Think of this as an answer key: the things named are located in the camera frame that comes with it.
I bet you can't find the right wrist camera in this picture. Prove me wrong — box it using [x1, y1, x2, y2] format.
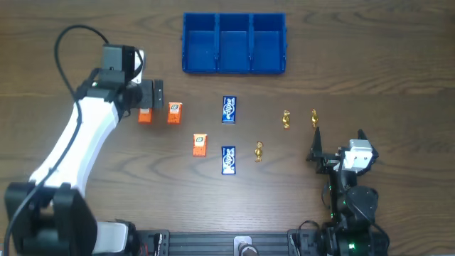
[342, 139, 374, 172]

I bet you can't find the mounting rail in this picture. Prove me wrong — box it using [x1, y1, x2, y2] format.
[136, 229, 324, 256]

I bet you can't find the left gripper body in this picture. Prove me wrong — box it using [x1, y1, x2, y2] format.
[136, 79, 165, 110]

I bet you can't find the orange candy box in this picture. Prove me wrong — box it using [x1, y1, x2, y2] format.
[137, 108, 154, 124]
[192, 133, 208, 158]
[167, 102, 183, 125]

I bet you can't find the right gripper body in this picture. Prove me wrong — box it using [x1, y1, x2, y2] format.
[316, 152, 344, 175]

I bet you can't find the blue tray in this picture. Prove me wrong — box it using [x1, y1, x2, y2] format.
[181, 12, 287, 75]

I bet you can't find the blue candy pack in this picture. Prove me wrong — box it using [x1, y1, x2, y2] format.
[220, 145, 237, 176]
[221, 95, 237, 124]

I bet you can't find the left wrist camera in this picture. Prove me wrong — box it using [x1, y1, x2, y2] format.
[101, 43, 146, 85]

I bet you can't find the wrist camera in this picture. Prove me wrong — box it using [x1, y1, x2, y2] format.
[342, 139, 374, 172]
[101, 43, 146, 85]

